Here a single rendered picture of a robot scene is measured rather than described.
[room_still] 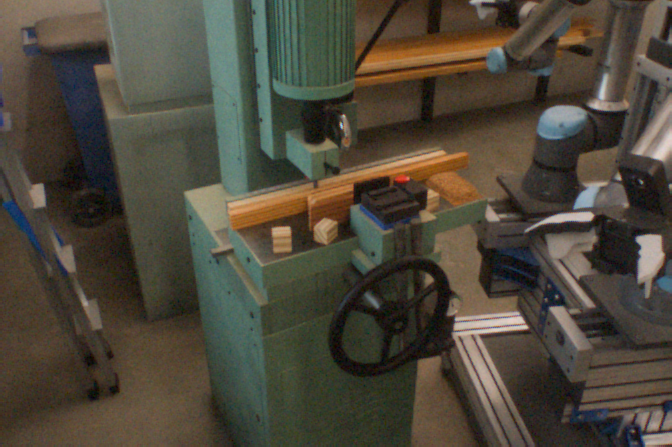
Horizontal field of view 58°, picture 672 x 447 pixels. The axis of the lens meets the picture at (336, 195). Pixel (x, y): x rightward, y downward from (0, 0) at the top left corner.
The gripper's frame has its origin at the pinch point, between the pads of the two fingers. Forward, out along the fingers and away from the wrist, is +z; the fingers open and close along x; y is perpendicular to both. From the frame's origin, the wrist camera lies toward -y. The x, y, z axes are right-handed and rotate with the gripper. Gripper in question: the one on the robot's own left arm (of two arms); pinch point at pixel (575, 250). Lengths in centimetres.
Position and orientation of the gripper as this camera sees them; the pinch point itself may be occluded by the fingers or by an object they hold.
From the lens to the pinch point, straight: 75.1
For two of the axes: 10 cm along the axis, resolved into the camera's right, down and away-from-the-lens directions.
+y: 0.8, 9.2, 3.8
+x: -5.5, -2.8, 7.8
